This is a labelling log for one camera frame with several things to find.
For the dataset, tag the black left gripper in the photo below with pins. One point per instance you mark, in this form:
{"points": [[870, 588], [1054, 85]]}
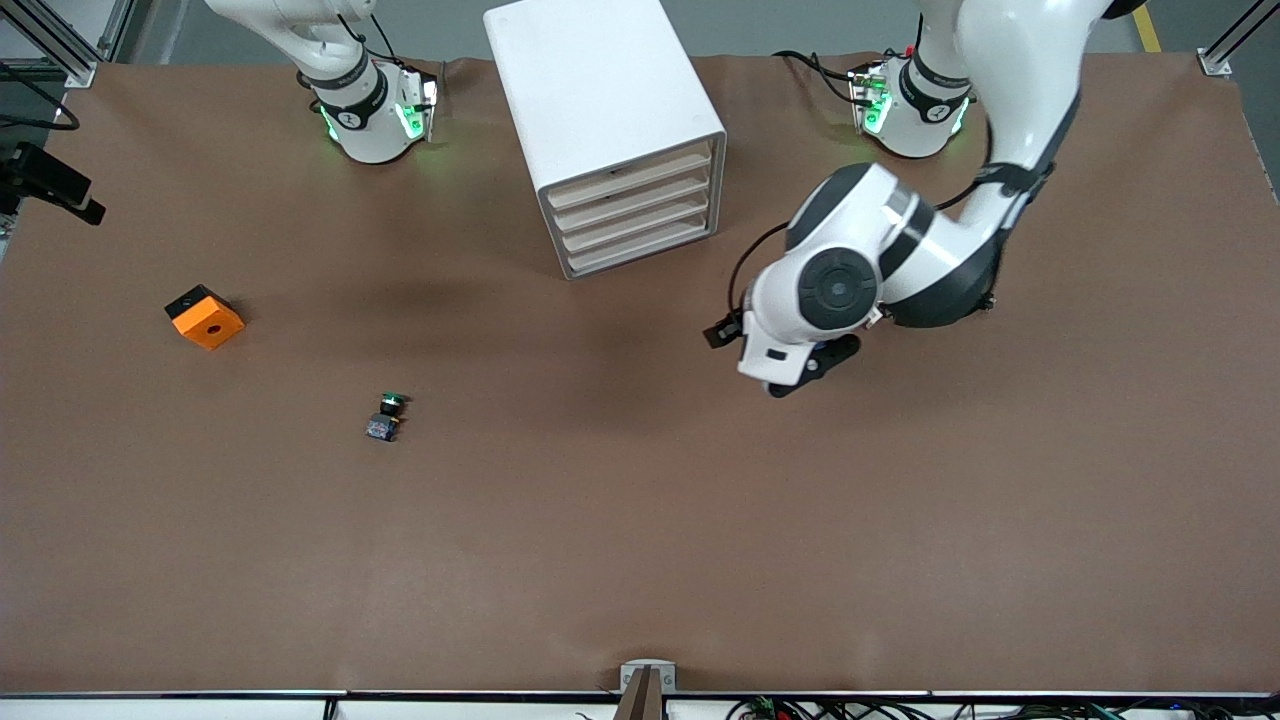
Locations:
{"points": [[721, 332]]}

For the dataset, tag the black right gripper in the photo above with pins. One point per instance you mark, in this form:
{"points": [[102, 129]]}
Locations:
{"points": [[7, 196]]}

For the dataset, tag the beige cabinet drawer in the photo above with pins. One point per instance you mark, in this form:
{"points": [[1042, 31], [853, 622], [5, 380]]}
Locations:
{"points": [[640, 223], [635, 203], [645, 246], [630, 180]]}

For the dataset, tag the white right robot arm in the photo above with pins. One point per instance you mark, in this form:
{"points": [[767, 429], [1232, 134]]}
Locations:
{"points": [[365, 120]]}

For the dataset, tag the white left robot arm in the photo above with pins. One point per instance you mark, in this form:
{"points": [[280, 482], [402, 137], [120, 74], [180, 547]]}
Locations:
{"points": [[840, 290]]}

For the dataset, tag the white drawer cabinet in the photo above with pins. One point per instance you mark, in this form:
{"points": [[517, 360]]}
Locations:
{"points": [[590, 90]]}

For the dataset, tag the green push button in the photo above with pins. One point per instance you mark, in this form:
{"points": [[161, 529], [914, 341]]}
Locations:
{"points": [[384, 420]]}

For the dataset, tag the orange and black box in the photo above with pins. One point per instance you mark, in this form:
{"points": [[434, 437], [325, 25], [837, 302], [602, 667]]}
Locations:
{"points": [[208, 322]]}

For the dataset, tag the brown table cover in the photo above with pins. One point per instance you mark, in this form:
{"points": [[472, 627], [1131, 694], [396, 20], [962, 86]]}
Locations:
{"points": [[640, 520]]}

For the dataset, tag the aluminium frame profile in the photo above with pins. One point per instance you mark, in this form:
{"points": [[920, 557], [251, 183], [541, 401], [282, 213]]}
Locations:
{"points": [[1240, 35], [70, 60]]}

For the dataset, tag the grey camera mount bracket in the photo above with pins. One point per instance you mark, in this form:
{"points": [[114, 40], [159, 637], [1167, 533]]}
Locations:
{"points": [[647, 680]]}

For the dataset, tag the white table edge rail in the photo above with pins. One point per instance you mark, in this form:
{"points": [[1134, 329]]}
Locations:
{"points": [[200, 706]]}

